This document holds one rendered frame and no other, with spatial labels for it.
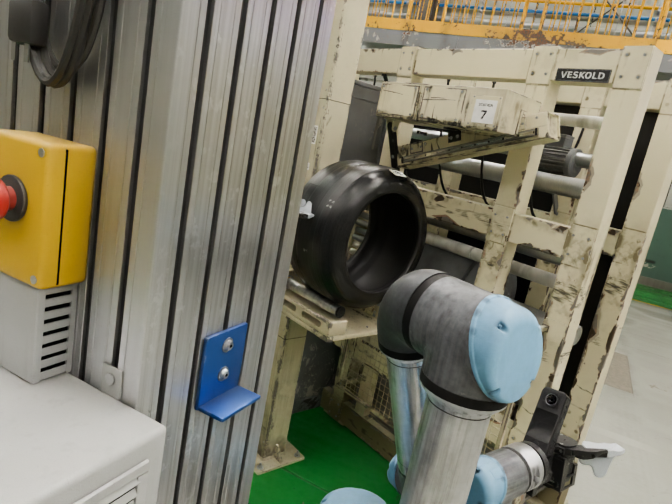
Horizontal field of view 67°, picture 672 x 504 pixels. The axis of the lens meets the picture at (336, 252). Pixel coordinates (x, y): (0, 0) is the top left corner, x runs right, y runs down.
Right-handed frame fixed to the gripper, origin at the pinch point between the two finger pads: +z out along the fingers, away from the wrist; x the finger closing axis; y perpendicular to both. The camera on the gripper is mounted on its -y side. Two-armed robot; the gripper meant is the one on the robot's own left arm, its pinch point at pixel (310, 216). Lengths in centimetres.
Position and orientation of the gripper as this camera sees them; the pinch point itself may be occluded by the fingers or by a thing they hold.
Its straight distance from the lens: 179.3
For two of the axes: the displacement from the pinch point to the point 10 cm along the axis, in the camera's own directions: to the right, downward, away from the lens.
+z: 7.2, 0.9, 6.8
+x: -6.4, -3.0, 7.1
